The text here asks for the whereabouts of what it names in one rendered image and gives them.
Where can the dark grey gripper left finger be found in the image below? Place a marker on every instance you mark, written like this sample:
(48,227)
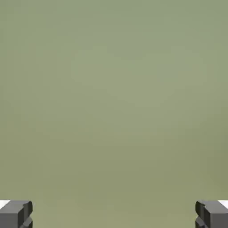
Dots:
(12,215)

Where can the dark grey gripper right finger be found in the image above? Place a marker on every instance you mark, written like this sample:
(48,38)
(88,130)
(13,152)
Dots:
(214,216)

